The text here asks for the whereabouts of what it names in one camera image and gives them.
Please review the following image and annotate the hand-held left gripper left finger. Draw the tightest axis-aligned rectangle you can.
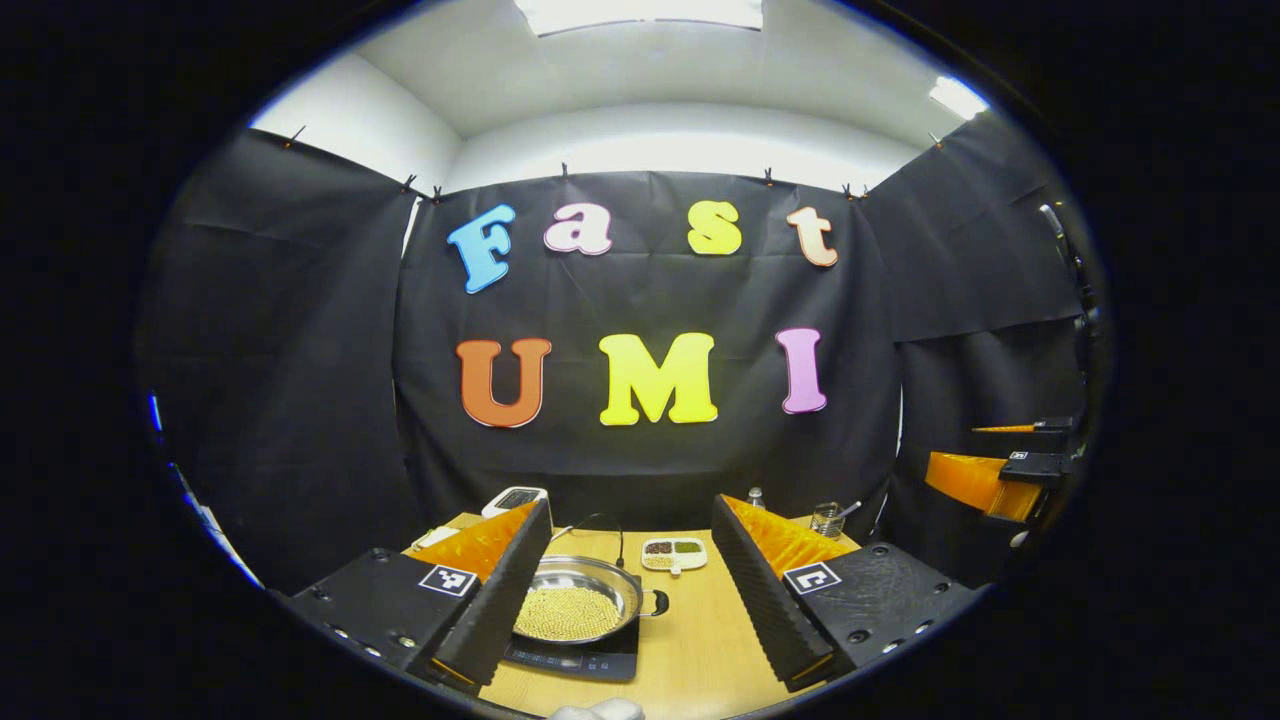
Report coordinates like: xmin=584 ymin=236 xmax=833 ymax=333
xmin=285 ymin=498 xmax=554 ymax=691

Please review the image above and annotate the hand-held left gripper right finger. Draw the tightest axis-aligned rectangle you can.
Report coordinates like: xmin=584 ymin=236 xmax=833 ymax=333
xmin=710 ymin=493 xmax=986 ymax=693

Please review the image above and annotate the black induction cooktop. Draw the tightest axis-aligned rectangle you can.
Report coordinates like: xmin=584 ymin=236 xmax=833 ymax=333
xmin=500 ymin=575 xmax=643 ymax=683

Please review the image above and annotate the stainless steel pot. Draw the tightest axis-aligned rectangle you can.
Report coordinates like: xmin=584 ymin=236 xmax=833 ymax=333
xmin=512 ymin=555 xmax=669 ymax=646

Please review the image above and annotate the pile of yellow soybeans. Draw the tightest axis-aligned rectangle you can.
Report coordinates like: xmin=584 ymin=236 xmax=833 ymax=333
xmin=515 ymin=586 xmax=623 ymax=642

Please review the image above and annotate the white divided spice tray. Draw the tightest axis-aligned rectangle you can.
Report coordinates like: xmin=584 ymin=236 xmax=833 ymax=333
xmin=641 ymin=537 xmax=709 ymax=578

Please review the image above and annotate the white toaster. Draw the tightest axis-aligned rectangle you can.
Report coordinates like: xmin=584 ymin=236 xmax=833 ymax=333
xmin=481 ymin=486 xmax=549 ymax=519

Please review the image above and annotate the black stand pole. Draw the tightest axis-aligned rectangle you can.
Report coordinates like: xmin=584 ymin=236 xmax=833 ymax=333
xmin=1038 ymin=203 xmax=1101 ymax=341

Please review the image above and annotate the small ceiling light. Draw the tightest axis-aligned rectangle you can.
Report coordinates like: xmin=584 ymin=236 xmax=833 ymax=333
xmin=928 ymin=75 xmax=991 ymax=121

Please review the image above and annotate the large ceiling light panel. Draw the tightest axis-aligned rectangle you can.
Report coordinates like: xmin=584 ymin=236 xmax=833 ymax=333
xmin=515 ymin=0 xmax=764 ymax=36

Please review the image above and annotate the black power cable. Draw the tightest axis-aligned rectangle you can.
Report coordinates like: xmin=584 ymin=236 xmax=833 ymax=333
xmin=550 ymin=513 xmax=626 ymax=569

